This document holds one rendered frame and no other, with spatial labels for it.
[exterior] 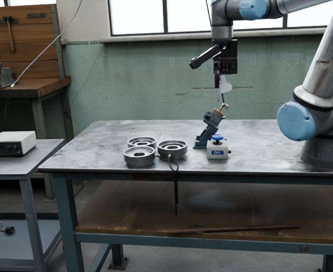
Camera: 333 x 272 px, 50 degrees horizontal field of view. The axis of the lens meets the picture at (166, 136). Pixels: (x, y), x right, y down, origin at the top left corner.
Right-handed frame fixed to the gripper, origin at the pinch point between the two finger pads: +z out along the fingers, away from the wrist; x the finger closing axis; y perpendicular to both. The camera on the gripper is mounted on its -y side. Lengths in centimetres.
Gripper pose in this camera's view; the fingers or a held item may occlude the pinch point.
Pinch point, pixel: (216, 96)
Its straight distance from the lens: 132.6
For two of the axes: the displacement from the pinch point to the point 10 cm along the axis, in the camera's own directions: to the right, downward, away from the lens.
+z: 0.5, 9.5, 3.1
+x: 1.4, -3.1, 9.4
